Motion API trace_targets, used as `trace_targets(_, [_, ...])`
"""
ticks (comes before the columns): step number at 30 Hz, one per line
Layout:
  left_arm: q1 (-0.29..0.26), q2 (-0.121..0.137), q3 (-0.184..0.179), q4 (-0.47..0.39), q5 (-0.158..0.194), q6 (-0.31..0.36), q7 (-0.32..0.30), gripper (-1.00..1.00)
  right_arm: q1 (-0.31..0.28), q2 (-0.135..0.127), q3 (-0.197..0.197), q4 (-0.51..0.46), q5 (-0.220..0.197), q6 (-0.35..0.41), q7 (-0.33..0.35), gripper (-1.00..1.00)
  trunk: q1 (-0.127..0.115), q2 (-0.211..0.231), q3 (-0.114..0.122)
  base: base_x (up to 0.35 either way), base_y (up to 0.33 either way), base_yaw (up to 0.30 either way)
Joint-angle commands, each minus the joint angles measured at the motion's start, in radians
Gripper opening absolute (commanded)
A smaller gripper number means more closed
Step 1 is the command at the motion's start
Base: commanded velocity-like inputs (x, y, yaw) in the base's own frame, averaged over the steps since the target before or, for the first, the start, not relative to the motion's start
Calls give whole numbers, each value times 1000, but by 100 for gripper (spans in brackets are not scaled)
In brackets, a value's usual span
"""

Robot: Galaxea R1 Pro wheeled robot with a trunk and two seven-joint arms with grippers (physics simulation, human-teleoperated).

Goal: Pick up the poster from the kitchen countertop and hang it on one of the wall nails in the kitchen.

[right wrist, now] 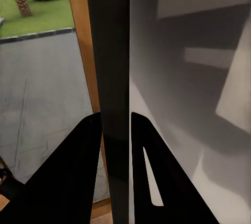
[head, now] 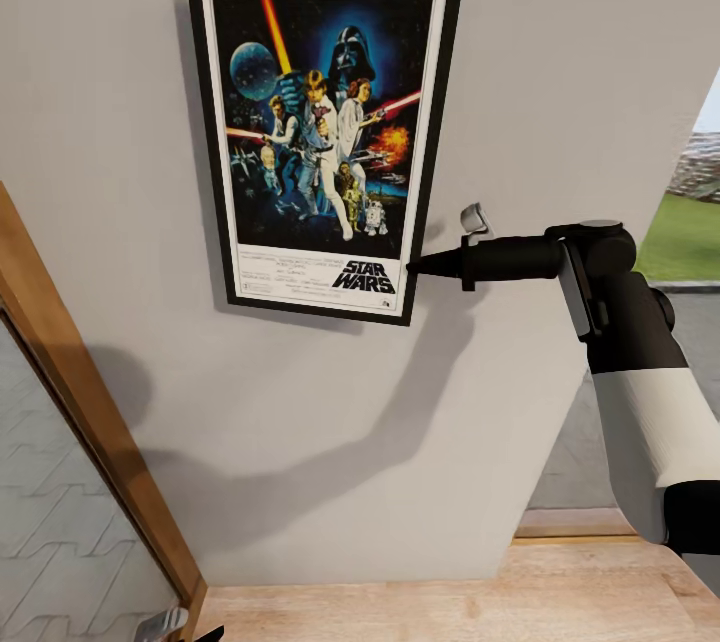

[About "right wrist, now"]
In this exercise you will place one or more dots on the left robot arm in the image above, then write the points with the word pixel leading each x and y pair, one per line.
pixel 9 187

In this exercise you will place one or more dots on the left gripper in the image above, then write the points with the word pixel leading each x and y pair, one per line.
pixel 15 190

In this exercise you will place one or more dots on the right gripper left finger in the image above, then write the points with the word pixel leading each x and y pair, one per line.
pixel 61 191

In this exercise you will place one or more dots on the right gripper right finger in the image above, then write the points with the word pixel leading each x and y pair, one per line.
pixel 182 202

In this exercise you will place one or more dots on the door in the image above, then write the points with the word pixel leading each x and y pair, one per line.
pixel 48 86

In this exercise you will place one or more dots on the poster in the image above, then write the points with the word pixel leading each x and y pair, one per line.
pixel 110 29

